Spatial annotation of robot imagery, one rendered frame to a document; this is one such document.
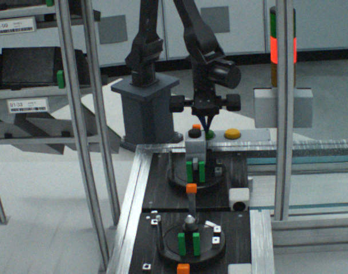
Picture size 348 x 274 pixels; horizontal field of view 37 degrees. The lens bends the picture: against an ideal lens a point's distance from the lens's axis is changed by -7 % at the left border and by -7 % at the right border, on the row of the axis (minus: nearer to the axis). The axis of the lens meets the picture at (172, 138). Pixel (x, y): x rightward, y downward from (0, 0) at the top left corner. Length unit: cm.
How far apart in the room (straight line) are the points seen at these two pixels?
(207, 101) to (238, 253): 45
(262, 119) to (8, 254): 69
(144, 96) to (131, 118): 11
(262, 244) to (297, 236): 11
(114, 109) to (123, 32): 238
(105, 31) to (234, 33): 101
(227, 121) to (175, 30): 255
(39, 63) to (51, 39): 328
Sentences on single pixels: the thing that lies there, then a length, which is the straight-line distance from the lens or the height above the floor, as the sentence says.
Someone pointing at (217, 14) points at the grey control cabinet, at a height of 47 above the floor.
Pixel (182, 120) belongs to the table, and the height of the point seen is 86.
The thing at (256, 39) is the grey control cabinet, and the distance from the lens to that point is 441.
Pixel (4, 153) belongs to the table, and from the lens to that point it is 180.
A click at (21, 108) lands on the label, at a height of 128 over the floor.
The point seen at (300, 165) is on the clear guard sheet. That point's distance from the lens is 114.
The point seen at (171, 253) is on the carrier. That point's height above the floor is 99.
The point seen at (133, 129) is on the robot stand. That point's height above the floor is 93.
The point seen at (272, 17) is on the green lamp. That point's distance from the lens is 102.
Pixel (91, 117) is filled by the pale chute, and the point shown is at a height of 115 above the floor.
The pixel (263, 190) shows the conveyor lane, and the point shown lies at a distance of 137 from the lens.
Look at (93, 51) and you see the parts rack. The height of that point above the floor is 132.
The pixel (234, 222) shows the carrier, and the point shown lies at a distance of 118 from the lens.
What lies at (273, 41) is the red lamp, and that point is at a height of 135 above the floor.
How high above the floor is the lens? 170
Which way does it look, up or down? 29 degrees down
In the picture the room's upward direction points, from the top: 5 degrees counter-clockwise
